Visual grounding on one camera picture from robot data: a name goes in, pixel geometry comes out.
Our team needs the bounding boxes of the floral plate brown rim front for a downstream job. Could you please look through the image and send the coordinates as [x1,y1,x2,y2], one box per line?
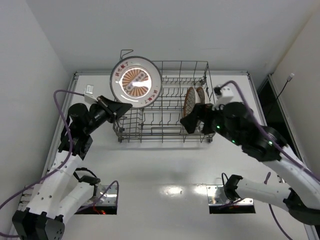
[183,87,200,117]

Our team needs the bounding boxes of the floral plate brown rim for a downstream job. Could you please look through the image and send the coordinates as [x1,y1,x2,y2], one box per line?
[183,87,200,117]
[196,86,206,104]

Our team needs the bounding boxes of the white plate red characters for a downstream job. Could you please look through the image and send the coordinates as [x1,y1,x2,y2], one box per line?
[109,56,162,109]

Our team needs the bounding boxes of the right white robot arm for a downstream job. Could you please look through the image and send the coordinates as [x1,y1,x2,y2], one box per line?
[180,102,320,226]

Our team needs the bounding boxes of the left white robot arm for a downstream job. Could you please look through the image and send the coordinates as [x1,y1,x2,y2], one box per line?
[12,95,132,240]

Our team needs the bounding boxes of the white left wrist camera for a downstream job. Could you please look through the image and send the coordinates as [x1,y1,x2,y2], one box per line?
[84,84,97,104]

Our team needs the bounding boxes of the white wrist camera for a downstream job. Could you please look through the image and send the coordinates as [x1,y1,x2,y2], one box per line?
[84,84,97,104]
[212,85,234,110]

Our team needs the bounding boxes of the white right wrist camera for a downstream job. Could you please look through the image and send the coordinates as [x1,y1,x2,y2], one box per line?
[212,85,234,110]

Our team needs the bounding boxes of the grey wire dish rack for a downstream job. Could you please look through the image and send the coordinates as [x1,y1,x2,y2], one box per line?
[113,60,215,143]

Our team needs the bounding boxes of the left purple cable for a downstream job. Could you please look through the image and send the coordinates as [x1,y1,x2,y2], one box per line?
[0,89,120,237]

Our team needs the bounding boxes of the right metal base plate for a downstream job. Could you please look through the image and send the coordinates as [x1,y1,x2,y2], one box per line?
[206,185,254,207]

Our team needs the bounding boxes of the metal base plate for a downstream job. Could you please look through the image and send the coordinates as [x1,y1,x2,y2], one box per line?
[18,184,118,210]
[206,185,254,207]

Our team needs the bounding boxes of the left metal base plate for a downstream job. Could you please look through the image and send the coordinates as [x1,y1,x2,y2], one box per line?
[18,184,118,210]

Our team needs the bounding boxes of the black wall cable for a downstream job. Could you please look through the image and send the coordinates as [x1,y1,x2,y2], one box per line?
[262,72,296,121]

